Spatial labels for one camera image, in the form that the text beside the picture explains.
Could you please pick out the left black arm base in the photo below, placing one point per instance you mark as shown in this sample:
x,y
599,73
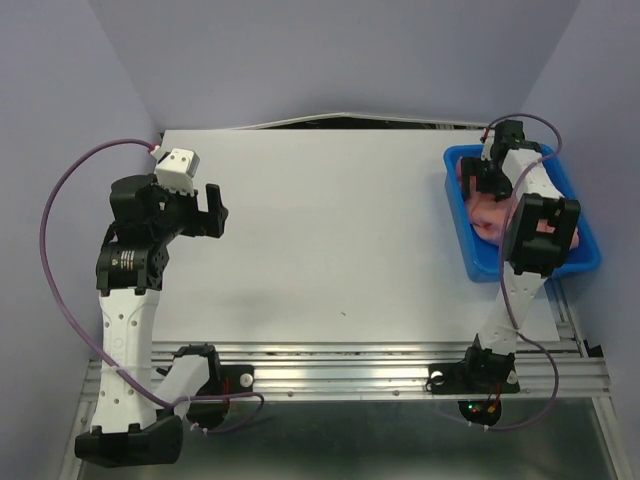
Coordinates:
x,y
208,418

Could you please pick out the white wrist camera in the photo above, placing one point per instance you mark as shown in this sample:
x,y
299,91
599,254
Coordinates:
x,y
491,146
175,169

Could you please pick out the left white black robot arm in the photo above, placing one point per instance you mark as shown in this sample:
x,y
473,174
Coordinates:
x,y
132,425

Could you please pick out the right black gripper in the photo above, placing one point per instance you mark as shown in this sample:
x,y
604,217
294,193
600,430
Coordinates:
x,y
471,166

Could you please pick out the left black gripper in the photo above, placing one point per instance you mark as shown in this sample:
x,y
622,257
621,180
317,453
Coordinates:
x,y
210,223

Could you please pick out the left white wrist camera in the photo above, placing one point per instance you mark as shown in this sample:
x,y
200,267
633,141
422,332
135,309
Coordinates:
x,y
175,169

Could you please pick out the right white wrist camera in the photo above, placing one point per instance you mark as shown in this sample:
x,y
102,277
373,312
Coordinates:
x,y
491,146

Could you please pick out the aluminium frame rails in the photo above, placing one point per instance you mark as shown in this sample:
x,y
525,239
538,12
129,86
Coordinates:
x,y
388,371

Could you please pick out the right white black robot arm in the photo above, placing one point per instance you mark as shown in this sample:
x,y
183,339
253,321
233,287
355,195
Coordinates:
x,y
536,231

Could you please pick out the pink pleated skirt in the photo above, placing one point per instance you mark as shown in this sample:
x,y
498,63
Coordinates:
x,y
486,215

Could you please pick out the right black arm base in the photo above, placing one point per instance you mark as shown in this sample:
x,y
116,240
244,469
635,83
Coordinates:
x,y
481,377

